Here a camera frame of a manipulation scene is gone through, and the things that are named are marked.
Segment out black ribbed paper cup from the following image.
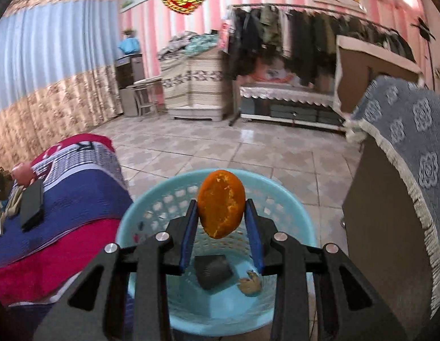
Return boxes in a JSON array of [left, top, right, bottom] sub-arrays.
[[193, 255, 234, 290]]

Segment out orange peel cup piece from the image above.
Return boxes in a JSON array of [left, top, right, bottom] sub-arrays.
[[197, 169, 246, 239]]

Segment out light blue laundry basket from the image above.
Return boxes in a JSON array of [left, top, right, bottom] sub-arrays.
[[116, 169, 318, 337]]

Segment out striped blue red bedspread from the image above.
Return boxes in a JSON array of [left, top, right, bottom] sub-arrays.
[[0, 133, 132, 336]]

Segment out black rectangular case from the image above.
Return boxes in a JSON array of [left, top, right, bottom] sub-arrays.
[[20, 179, 44, 232]]

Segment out beige folded cloth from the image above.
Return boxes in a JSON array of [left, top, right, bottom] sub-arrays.
[[0, 186, 25, 228]]

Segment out low lace-covered tv stand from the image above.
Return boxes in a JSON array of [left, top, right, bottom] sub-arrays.
[[235, 82, 345, 132]]

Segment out small metal side table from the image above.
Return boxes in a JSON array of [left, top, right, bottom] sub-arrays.
[[129, 76, 162, 117]]

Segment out blue patterned fringe cloth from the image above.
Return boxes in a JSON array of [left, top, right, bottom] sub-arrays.
[[341, 74, 440, 338]]

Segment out patterned cloth covered cabinet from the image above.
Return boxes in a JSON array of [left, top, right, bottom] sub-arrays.
[[160, 48, 233, 122]]

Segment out grey water dispenser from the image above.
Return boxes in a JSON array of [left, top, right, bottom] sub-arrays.
[[115, 54, 145, 117]]

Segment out brown cloth-covered furniture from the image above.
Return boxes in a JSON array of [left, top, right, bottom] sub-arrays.
[[333, 36, 425, 118]]

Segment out blue covered water bottle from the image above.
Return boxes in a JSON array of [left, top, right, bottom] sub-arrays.
[[118, 37, 141, 55]]

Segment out hanging dark clothes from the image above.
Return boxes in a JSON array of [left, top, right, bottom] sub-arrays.
[[226, 5, 415, 86]]

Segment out blue floral curtain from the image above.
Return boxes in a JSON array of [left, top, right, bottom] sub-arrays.
[[0, 0, 122, 169]]

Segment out pile of folded clothes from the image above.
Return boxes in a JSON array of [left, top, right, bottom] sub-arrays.
[[157, 31, 218, 62]]

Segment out metal clothes rack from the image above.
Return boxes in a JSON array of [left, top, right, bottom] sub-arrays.
[[219, 3, 423, 132]]

